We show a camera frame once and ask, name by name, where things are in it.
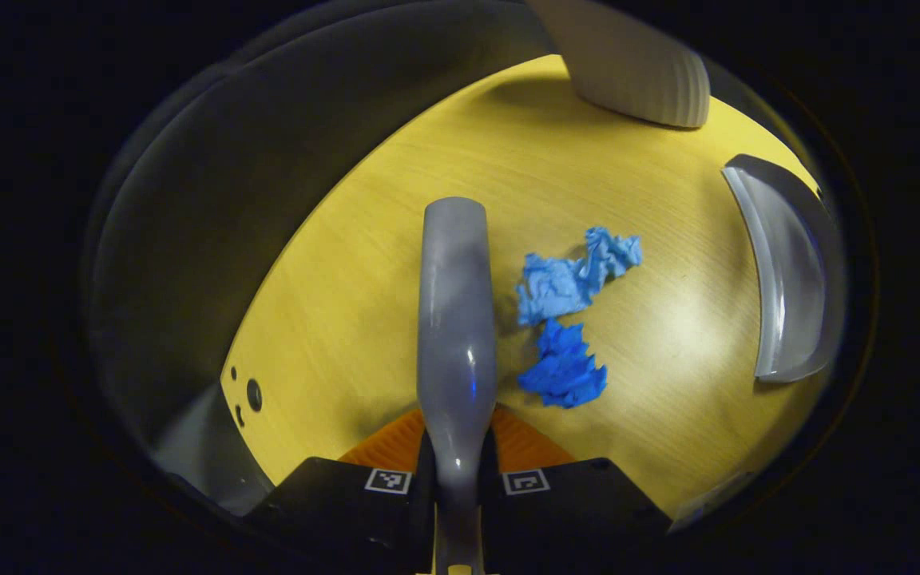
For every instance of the small grey broom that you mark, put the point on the small grey broom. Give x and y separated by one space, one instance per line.
456 319

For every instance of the light blue paper trash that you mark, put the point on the light blue paper trash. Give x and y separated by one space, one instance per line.
564 279

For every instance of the dark blue paper trash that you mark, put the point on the dark blue paper trash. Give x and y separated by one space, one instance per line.
565 371

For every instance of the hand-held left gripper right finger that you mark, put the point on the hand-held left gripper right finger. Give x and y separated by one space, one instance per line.
572 511

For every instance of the white ribbed garbage bin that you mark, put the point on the white ribbed garbage bin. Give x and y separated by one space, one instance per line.
636 64

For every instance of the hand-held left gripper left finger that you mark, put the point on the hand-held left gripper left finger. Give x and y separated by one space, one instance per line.
348 511

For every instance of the grey dustpan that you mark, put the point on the grey dustpan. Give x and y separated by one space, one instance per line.
795 271

